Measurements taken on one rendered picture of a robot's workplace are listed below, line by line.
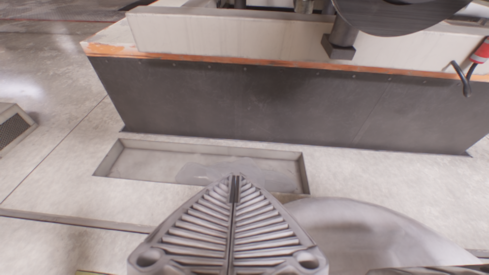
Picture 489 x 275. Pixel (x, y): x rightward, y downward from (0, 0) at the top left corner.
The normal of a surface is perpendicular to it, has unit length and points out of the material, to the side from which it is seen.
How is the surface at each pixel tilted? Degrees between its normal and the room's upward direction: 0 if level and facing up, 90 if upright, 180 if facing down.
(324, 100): 90
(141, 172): 0
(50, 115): 0
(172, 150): 90
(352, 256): 0
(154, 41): 90
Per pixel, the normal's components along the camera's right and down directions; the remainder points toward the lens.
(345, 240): 0.00, 0.40
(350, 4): -0.07, 0.69
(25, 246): 0.03, -0.72
